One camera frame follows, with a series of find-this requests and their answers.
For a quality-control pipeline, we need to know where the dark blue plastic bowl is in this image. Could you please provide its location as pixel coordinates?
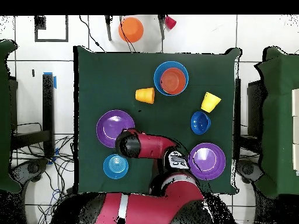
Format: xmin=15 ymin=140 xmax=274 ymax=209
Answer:
xmin=190 ymin=111 xmax=212 ymax=136

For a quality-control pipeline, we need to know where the orange plastic cup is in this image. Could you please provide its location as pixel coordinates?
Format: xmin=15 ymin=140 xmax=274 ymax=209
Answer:
xmin=134 ymin=87 xmax=155 ymax=105

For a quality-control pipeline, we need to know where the black grey chair base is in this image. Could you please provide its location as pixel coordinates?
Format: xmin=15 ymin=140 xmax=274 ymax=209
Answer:
xmin=10 ymin=157 xmax=50 ymax=187

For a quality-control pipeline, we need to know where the green cloth covered table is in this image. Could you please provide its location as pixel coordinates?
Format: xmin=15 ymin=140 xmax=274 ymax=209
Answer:
xmin=0 ymin=38 xmax=23 ymax=194
xmin=253 ymin=45 xmax=299 ymax=199

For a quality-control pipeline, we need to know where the black square floor frame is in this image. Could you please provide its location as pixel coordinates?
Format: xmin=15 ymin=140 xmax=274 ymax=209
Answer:
xmin=34 ymin=15 xmax=69 ymax=43

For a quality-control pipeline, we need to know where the small light blue bowl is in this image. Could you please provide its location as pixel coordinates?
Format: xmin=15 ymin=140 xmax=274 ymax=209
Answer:
xmin=103 ymin=153 xmax=130 ymax=180

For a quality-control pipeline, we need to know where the large light blue bowl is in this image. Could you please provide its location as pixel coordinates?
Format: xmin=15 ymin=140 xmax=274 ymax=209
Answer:
xmin=153 ymin=61 xmax=190 ymax=97

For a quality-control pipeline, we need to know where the purple plastic bowl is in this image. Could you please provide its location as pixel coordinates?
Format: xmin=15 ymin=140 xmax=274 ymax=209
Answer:
xmin=187 ymin=142 xmax=227 ymax=181
xmin=96 ymin=109 xmax=135 ymax=149

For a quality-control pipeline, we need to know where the dark green tablecloth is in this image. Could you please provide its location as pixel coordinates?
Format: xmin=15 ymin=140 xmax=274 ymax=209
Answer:
xmin=72 ymin=45 xmax=242 ymax=195

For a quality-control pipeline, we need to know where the white box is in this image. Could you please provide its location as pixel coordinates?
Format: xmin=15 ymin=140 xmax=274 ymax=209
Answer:
xmin=293 ymin=143 xmax=299 ymax=173

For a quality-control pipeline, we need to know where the black cable with connector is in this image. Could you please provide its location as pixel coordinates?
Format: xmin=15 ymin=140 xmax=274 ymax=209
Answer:
xmin=78 ymin=15 xmax=106 ymax=53

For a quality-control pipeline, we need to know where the blue tape strip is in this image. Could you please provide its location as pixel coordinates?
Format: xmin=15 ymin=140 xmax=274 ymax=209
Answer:
xmin=43 ymin=72 xmax=57 ymax=89

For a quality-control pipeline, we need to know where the black metal post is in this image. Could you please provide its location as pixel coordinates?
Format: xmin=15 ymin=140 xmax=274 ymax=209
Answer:
xmin=234 ymin=78 xmax=242 ymax=162

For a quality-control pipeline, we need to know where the orange-red plastic bowl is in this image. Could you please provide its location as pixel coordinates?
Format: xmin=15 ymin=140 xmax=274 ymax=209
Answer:
xmin=159 ymin=67 xmax=187 ymax=96

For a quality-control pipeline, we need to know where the black tripod leg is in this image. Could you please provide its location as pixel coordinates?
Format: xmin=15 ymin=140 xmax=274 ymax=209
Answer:
xmin=158 ymin=15 xmax=169 ymax=40
xmin=104 ymin=15 xmax=113 ymax=42

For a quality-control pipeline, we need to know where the orange round object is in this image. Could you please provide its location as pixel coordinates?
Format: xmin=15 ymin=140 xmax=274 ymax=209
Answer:
xmin=118 ymin=16 xmax=145 ymax=44

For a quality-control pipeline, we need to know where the yellow plastic cup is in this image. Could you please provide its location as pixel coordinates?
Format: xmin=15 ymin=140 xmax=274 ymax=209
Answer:
xmin=200 ymin=92 xmax=222 ymax=114

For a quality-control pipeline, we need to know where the black metal stand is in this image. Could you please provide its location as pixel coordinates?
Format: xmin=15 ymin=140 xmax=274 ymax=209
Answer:
xmin=11 ymin=73 xmax=55 ymax=159

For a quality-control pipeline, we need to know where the red plastic cup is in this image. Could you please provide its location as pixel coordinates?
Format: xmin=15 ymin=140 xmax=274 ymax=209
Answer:
xmin=164 ymin=15 xmax=178 ymax=30

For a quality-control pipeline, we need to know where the tangle of floor cables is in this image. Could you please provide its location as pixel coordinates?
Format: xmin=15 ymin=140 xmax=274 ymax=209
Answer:
xmin=13 ymin=122 xmax=78 ymax=224

